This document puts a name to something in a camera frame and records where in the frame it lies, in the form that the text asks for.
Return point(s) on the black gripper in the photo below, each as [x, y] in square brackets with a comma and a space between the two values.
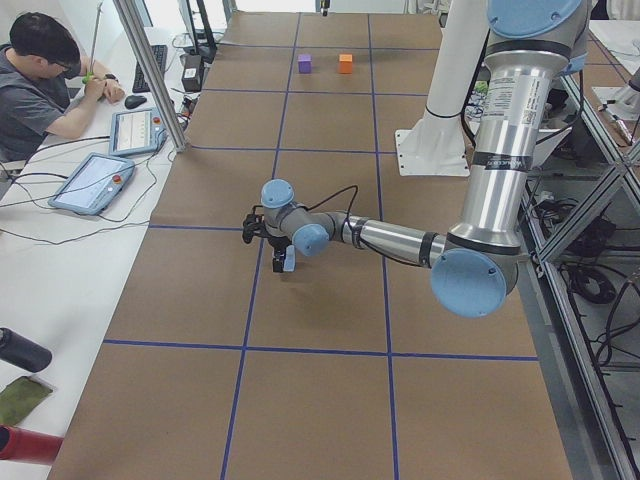
[280, 246]

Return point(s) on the light blue foam block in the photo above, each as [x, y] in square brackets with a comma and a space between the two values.
[289, 259]

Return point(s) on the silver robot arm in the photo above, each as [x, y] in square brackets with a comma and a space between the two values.
[493, 75]

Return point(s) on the purple foam block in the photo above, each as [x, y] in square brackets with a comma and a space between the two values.
[305, 63]

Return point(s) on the orange foam block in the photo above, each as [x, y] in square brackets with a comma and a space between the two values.
[345, 63]

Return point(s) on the far teach pendant tablet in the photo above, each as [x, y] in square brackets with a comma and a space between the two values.
[135, 132]

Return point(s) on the teach pendant tablet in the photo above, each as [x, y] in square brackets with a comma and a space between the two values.
[93, 185]
[135, 132]

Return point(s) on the near teach pendant tablet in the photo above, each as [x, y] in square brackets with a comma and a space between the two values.
[93, 185]

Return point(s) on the black power adapter box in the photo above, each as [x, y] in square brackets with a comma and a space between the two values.
[192, 75]

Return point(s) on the black computer mouse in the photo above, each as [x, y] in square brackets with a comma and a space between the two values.
[134, 101]

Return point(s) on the black water bottle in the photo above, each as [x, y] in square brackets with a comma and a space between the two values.
[23, 353]

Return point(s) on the seated man in grey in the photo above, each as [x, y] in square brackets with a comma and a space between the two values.
[47, 87]

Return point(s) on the green cloth pouch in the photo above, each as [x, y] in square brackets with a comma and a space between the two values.
[20, 398]

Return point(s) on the red bottle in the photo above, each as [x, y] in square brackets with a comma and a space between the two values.
[28, 446]

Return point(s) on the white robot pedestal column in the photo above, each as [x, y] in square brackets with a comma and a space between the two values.
[435, 146]

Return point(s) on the aluminium frame post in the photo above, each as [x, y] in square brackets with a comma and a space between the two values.
[134, 29]

